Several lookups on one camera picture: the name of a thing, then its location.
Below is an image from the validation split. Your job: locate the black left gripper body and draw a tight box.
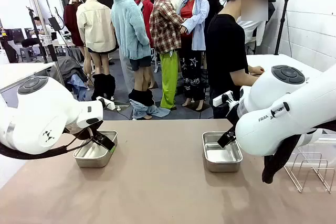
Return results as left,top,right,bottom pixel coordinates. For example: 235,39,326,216
64,120,104,141

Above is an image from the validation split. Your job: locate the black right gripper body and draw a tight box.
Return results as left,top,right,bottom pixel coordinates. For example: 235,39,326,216
225,100,240,131

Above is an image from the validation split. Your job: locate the stainless steel rectangular container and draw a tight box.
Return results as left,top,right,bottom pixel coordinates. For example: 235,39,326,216
72,130,118,168
202,131,244,173

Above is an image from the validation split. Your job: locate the clear plastic container lid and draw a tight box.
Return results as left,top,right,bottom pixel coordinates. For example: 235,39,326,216
290,132,336,168

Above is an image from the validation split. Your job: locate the person's right forearm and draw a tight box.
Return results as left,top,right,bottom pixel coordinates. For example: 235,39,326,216
230,69,260,94

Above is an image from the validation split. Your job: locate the person's right hand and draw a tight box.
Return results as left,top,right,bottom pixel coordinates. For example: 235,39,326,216
248,66,265,76

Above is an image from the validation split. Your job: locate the blue jeans heap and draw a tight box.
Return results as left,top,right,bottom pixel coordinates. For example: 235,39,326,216
130,100,171,120

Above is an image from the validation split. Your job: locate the black trousers heap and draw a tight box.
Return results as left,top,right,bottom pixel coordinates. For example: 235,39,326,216
128,89,154,107
91,73,117,101

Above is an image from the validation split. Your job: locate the shiny metal pole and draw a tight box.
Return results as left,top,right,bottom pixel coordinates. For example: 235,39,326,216
26,0,66,86

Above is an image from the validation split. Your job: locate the person in black t-shirt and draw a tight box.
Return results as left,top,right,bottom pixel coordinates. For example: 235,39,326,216
206,0,270,119

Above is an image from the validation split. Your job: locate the white side table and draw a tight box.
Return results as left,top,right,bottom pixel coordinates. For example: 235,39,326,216
245,54,336,78

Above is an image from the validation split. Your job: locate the grey and blue clothes pile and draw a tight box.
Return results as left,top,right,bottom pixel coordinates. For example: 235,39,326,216
56,56,89,101

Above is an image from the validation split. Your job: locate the mannequin in white shirt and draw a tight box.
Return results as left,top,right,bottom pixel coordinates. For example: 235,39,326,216
236,15,266,55

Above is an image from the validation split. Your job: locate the white desk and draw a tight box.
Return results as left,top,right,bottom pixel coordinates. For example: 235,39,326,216
0,62,57,104

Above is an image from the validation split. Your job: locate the mannequin in red top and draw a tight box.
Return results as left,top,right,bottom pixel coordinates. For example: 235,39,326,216
180,0,211,111

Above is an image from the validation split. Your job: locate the black tripod stand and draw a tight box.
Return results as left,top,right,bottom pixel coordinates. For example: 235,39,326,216
274,0,291,56

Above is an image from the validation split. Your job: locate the mannequin in cream jacket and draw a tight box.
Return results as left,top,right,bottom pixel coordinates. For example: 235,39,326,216
76,0,118,77

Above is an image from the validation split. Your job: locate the mannequin in plaid shirt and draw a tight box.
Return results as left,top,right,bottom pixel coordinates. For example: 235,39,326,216
149,0,184,111

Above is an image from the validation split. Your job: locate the mannequin in black jacket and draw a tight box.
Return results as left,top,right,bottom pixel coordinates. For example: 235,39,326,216
199,0,224,51

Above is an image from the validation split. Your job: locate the mannequin in dark red sweater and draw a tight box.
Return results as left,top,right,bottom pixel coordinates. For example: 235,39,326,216
64,0,87,72

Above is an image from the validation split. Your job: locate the mannequin in light blue fleece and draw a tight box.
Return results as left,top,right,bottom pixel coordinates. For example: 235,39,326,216
111,0,153,91

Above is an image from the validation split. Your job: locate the seated person in white shirt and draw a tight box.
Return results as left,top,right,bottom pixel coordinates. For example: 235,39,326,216
22,16,50,49

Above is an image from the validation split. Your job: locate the black stand with box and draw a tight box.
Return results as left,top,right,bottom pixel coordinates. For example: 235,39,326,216
48,6,65,62

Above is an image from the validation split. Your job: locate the mannequin in red jacket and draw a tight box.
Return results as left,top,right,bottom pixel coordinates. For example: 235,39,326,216
134,0,155,49

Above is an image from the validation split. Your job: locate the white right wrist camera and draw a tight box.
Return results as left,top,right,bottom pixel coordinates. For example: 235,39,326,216
212,90,234,106

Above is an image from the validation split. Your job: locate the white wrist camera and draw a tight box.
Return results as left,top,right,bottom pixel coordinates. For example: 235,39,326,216
96,96,116,111
212,90,234,106

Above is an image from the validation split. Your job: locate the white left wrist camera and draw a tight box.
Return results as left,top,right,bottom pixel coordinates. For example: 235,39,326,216
96,96,116,111

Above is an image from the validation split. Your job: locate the black left arm cable sleeve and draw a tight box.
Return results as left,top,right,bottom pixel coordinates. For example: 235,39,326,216
0,128,93,161

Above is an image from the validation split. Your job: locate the steel wire lid rack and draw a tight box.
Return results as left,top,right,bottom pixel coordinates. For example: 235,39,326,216
283,152,335,194

